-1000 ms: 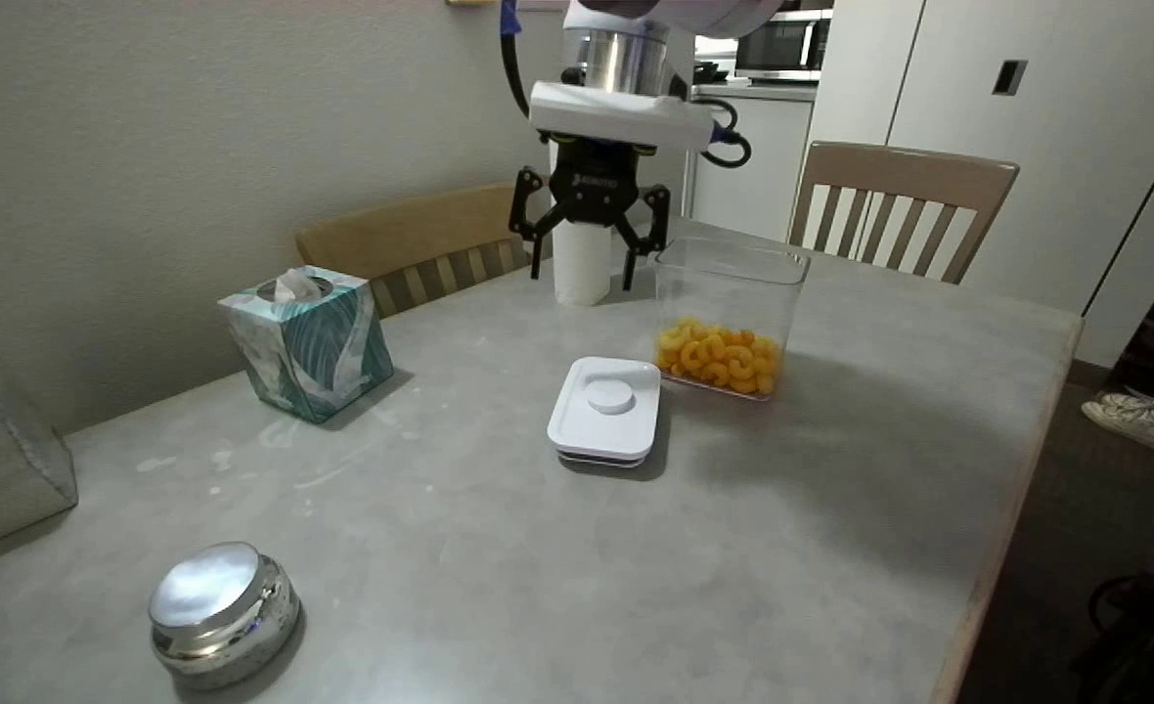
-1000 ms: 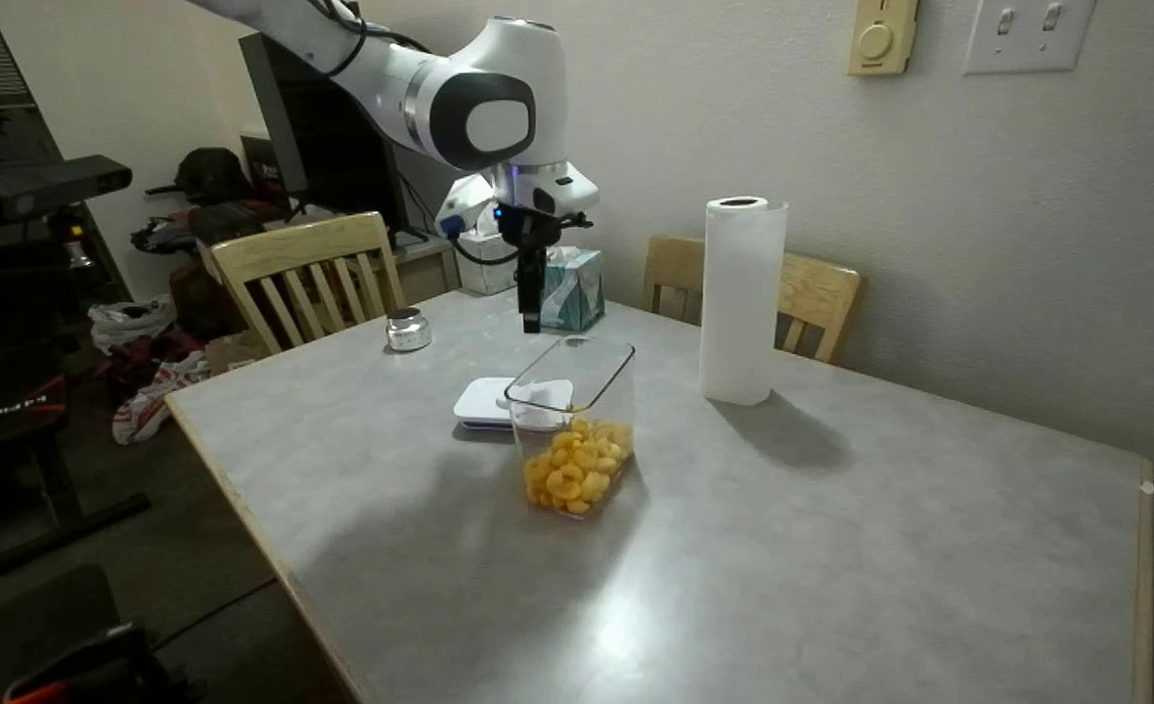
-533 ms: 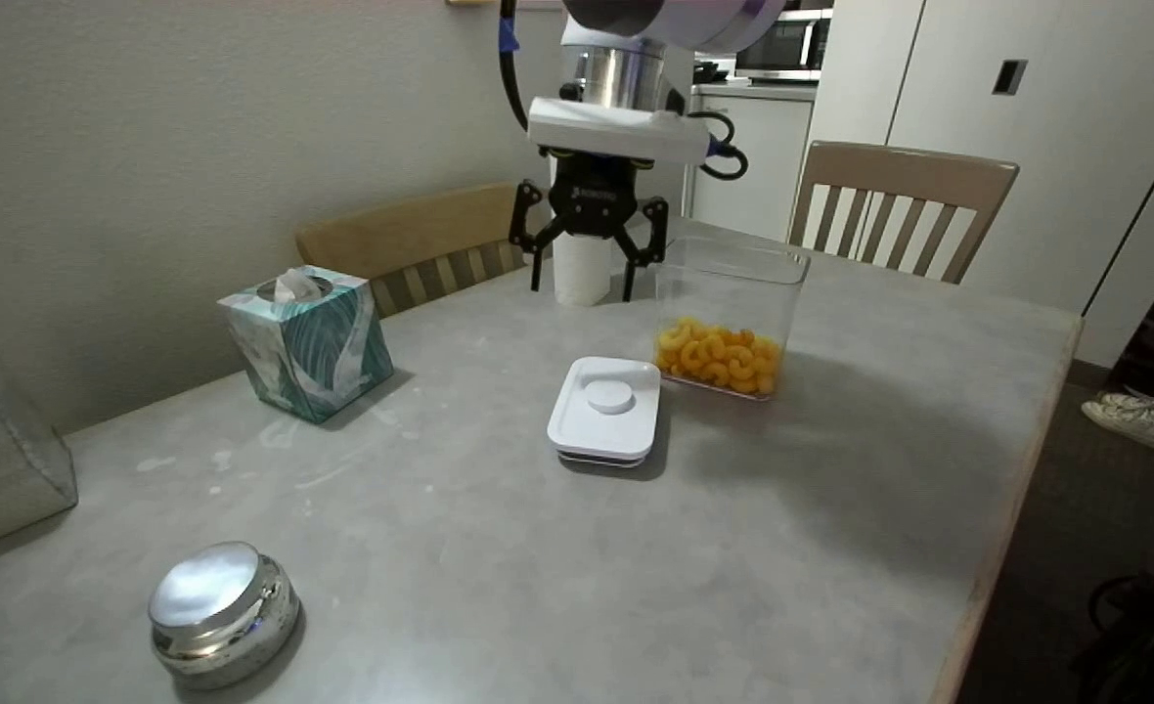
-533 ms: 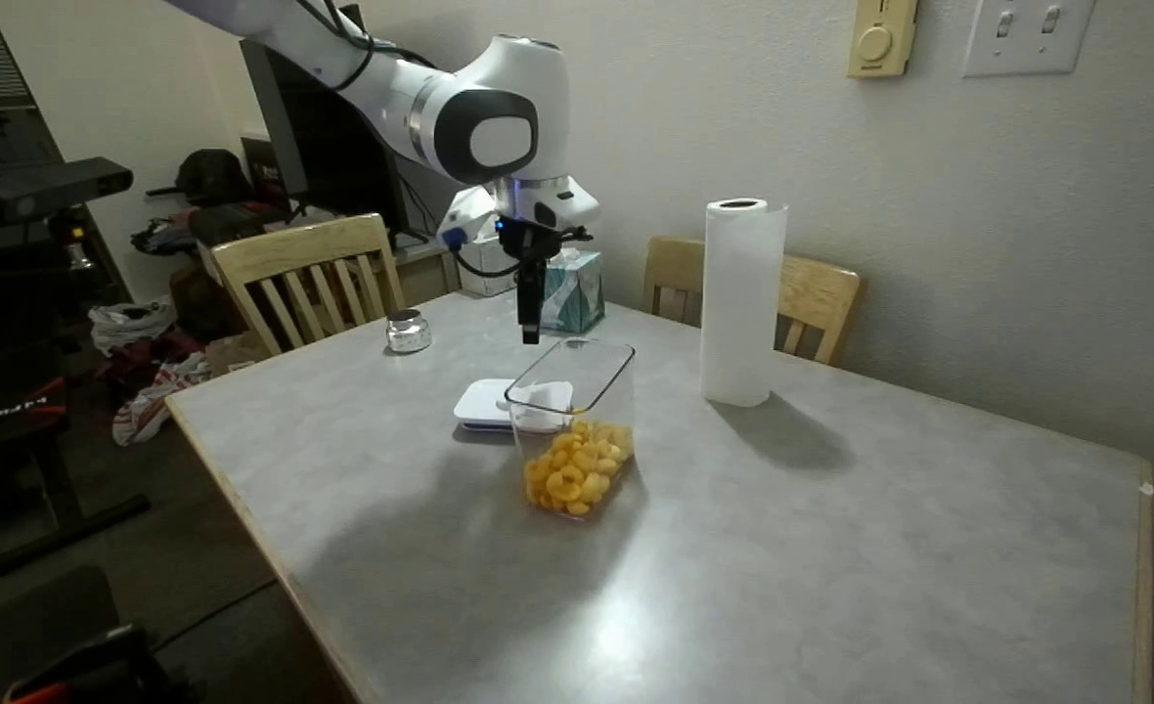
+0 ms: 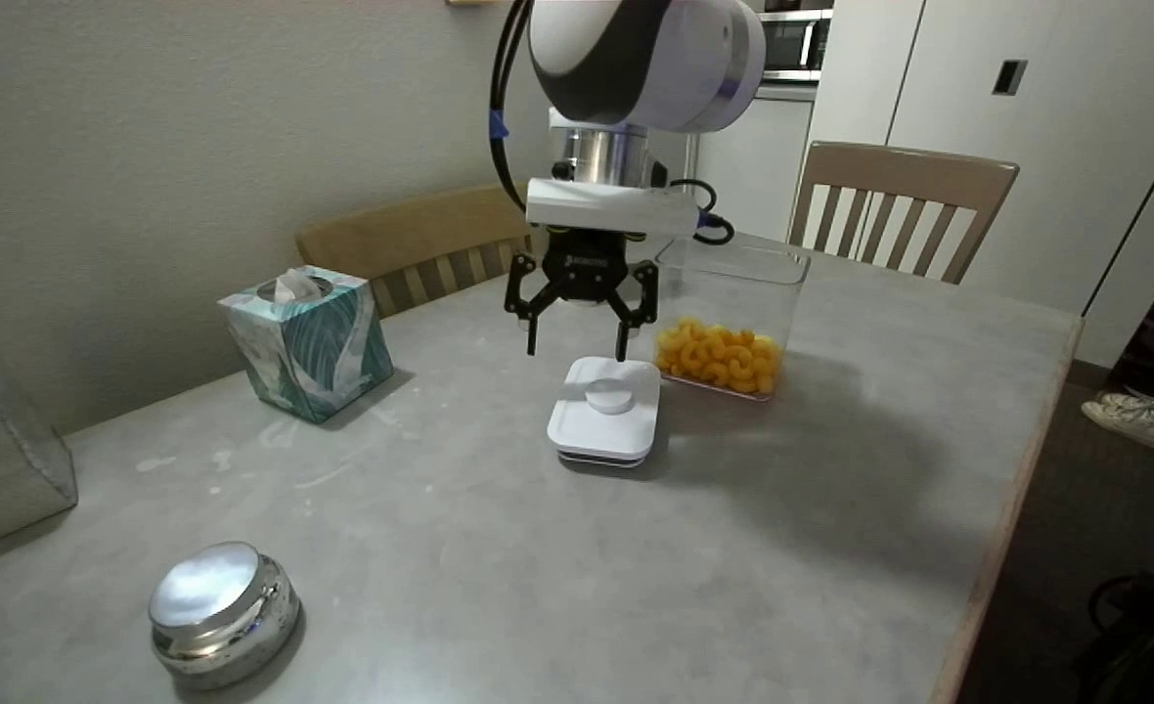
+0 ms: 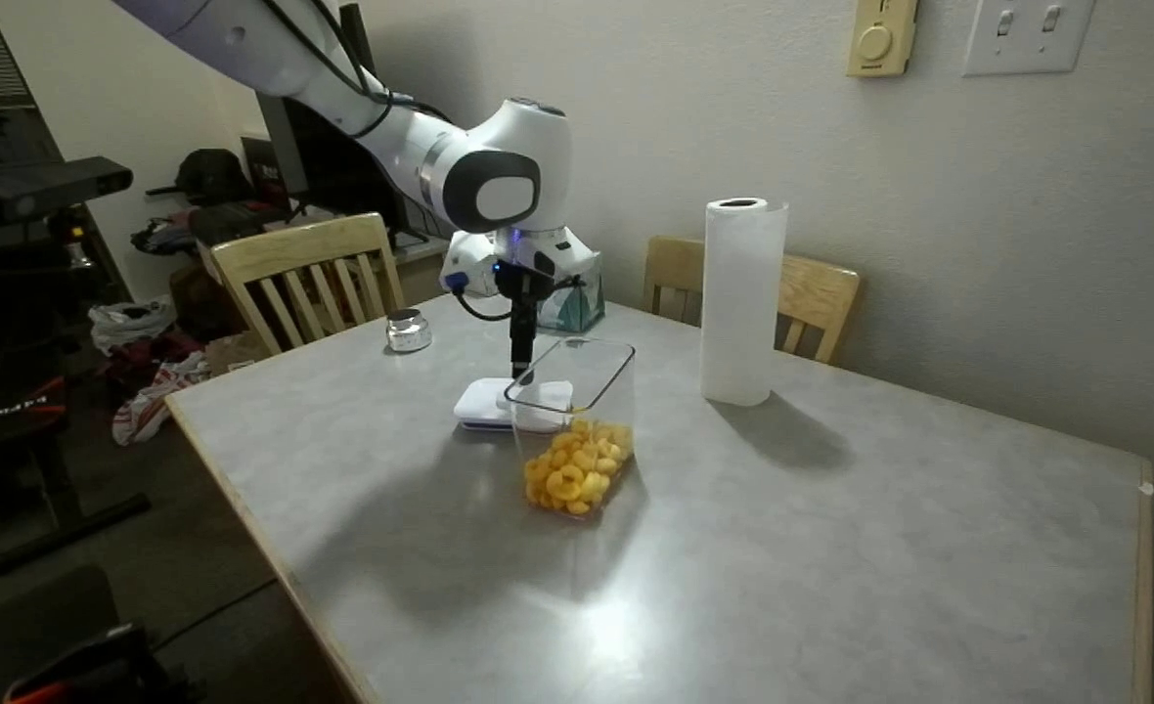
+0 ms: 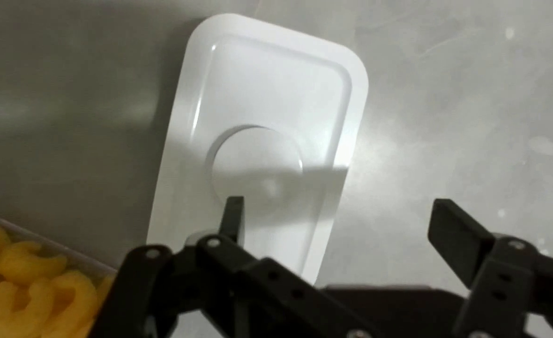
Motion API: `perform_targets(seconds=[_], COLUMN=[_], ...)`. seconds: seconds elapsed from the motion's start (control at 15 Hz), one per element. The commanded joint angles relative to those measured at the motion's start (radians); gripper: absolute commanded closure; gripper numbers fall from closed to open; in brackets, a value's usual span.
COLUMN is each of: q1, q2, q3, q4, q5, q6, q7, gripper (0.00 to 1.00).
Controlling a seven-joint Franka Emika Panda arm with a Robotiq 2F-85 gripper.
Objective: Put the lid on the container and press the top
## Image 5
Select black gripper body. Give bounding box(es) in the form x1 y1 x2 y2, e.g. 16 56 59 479
539 227 646 298

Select white square container lid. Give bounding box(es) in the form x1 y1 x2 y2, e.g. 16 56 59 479
544 353 669 474

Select clear plastic food container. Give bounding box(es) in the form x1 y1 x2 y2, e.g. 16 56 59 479
649 237 815 405

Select yellow snack pieces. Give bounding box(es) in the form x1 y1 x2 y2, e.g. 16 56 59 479
652 318 787 397

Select tan wooden slatted chair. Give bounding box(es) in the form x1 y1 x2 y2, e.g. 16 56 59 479
295 181 544 322

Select teal patterned tissue box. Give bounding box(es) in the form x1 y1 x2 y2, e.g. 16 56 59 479
214 262 401 431

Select grey-white wooden slatted chair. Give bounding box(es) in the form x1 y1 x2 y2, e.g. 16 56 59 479
787 135 1025 289

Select microwave oven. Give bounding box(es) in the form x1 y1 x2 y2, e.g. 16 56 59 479
757 2 838 90

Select white shoes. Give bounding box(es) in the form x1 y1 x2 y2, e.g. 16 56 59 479
1076 387 1154 461

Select clear plastic box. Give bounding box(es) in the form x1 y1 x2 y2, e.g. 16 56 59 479
0 340 81 566

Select dark bulky floor item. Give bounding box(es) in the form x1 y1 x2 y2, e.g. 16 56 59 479
1071 524 1154 704

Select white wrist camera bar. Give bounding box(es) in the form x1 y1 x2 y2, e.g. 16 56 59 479
522 170 703 242

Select black camera cable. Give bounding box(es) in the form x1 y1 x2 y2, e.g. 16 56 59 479
669 174 740 250

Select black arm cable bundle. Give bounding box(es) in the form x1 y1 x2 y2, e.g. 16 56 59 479
487 0 538 216

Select black wall outlet plate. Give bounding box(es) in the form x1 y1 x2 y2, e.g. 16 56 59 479
990 56 1033 99

